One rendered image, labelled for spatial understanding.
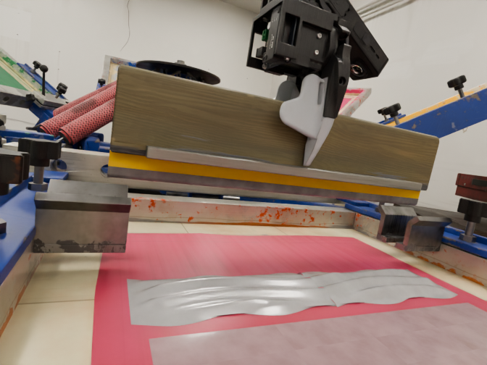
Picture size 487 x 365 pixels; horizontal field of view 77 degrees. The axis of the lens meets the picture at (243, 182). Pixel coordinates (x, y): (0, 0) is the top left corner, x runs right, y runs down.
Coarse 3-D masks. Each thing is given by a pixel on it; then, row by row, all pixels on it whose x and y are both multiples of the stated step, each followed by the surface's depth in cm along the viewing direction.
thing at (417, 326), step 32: (288, 256) 40; (320, 256) 42; (352, 256) 44; (384, 256) 46; (448, 288) 37; (384, 320) 27; (416, 320) 28; (448, 320) 29; (480, 320) 30; (416, 352) 23; (448, 352) 24; (480, 352) 25
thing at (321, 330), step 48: (144, 240) 38; (192, 240) 41; (240, 240) 44; (96, 288) 26; (96, 336) 20; (144, 336) 20; (192, 336) 21; (240, 336) 22; (288, 336) 23; (336, 336) 24
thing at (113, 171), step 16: (112, 176) 28; (128, 176) 29; (144, 176) 29; (160, 176) 30; (176, 176) 30; (192, 176) 31; (272, 192) 35; (288, 192) 36; (304, 192) 36; (320, 192) 37; (336, 192) 38; (352, 192) 39
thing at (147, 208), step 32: (224, 224) 51; (256, 224) 53; (288, 224) 56; (320, 224) 59; (352, 224) 62; (32, 256) 25; (416, 256) 49; (448, 256) 44; (480, 256) 41; (0, 288) 18; (0, 320) 18
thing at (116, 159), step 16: (112, 160) 28; (128, 160) 28; (144, 160) 29; (160, 160) 29; (208, 176) 32; (224, 176) 32; (240, 176) 33; (256, 176) 34; (272, 176) 34; (288, 176) 35; (368, 192) 40; (384, 192) 41; (400, 192) 42; (416, 192) 43
